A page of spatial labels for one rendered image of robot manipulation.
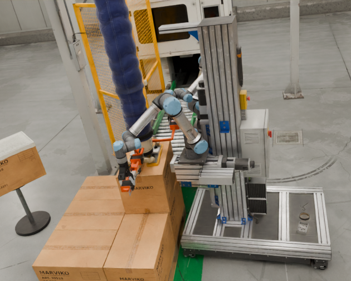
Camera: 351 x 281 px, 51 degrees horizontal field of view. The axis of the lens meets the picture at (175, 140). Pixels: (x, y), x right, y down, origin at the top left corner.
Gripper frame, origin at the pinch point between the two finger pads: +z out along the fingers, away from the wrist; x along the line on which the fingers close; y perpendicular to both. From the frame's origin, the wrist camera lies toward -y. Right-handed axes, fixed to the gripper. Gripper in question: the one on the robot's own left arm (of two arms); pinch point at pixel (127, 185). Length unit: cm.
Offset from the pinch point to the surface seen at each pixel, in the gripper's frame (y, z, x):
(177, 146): 144, 55, -14
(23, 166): 80, 25, 135
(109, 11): 48, -115, -2
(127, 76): 49, -66, -4
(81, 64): 172, -45, 83
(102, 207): 42, 53, 46
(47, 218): 91, 104, 140
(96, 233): 9, 53, 42
